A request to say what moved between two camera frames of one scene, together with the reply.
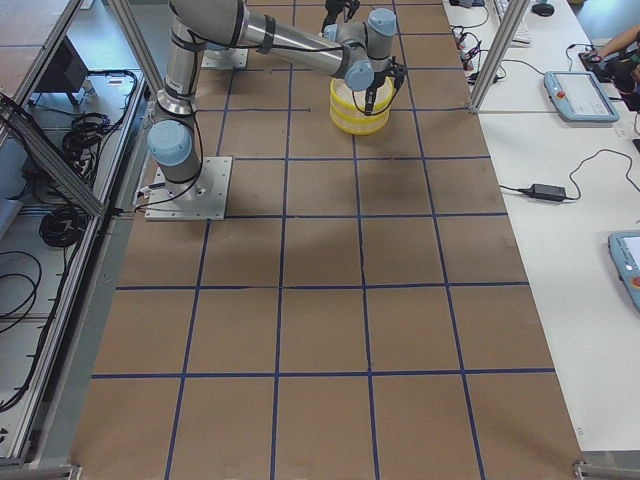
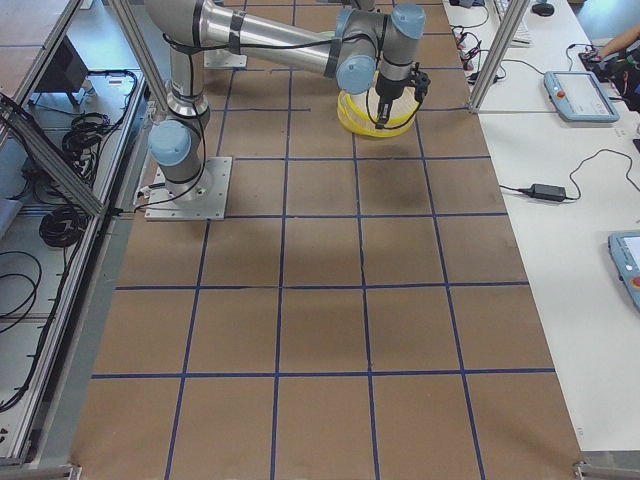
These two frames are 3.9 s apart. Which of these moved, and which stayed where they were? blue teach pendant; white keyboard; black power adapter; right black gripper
Moved: right black gripper
Stayed: blue teach pendant; white keyboard; black power adapter
